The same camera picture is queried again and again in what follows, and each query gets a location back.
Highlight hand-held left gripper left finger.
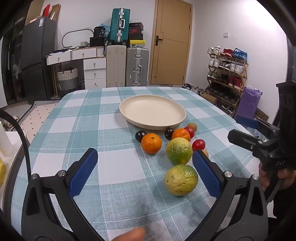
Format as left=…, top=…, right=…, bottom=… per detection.
left=21, top=148, right=104, bottom=241

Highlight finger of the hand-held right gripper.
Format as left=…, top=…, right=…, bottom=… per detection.
left=235, top=115, right=281, bottom=140
left=228, top=129, right=270, bottom=152

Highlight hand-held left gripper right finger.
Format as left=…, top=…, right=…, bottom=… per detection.
left=192, top=149, right=269, bottom=241

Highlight wrinkled yellow-green orange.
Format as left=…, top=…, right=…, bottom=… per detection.
left=164, top=164, right=199, bottom=196

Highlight red cherry tomato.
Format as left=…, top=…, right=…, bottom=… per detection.
left=184, top=126, right=195, bottom=139
left=192, top=139, right=206, bottom=151

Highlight speckled green orange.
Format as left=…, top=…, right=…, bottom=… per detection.
left=166, top=137, right=193, bottom=165

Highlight orange tangerine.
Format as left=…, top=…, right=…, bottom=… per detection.
left=141, top=133, right=162, bottom=155
left=171, top=128, right=191, bottom=142

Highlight cream round plate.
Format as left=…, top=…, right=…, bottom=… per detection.
left=119, top=95, right=186, bottom=131

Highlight person's right hand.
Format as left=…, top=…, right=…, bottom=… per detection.
left=258, top=161, right=296, bottom=193

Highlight person's left hand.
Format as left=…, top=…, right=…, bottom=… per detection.
left=109, top=227, right=146, bottom=241

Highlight patterned cardboard box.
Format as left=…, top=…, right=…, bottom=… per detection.
left=254, top=108, right=270, bottom=122

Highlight purple bag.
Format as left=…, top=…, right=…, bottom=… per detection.
left=235, top=86, right=263, bottom=118

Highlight brown cardboard box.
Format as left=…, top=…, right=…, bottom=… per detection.
left=200, top=93, right=217, bottom=105

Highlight wooden shoe rack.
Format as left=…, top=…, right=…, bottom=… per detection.
left=206, top=46, right=248, bottom=116

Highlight teal checked tablecloth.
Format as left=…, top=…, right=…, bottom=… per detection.
left=9, top=86, right=278, bottom=241

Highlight rows of shoes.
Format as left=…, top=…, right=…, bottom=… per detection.
left=206, top=46, right=248, bottom=114

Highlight sneakers on floor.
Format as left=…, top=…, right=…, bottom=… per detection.
left=183, top=83, right=205, bottom=94

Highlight dotted striped rug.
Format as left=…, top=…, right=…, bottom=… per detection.
left=14, top=100, right=60, bottom=139

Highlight yellow object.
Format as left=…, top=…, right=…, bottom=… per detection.
left=0, top=158, right=6, bottom=186

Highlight beige slippers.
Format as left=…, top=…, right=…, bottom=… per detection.
left=5, top=116, right=20, bottom=131

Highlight woven laundry basket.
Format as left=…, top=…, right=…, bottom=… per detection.
left=57, top=67, right=79, bottom=90

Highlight wooden door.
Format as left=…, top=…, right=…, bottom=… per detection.
left=149, top=0, right=193, bottom=86

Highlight white drawer desk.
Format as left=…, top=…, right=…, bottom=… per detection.
left=46, top=46, right=107, bottom=90

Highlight beige suitcase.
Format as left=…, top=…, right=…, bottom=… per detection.
left=106, top=45, right=127, bottom=88

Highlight silver suitcase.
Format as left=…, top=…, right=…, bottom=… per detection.
left=125, top=47, right=150, bottom=87

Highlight grey refrigerator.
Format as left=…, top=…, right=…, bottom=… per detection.
left=21, top=17, right=57, bottom=105

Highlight black box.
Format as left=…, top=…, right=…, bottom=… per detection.
left=89, top=37, right=108, bottom=47

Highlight yellow and black shoebox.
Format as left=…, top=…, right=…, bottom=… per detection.
left=128, top=40, right=146, bottom=48

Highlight dark glass cabinet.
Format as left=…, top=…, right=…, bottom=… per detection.
left=0, top=14, right=23, bottom=107

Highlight black bag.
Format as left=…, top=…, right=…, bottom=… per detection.
left=94, top=26, right=106, bottom=38

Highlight grey oval hoop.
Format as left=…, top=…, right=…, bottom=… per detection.
left=61, top=29, right=94, bottom=49

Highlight blue plastic bag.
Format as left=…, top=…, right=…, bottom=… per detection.
left=100, top=23, right=111, bottom=37

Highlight teal suitcase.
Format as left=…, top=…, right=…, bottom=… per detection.
left=109, top=8, right=130, bottom=45

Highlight cardboard pieces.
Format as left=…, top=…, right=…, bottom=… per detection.
left=25, top=0, right=62, bottom=25

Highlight black cable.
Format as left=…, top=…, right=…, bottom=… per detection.
left=0, top=108, right=31, bottom=176

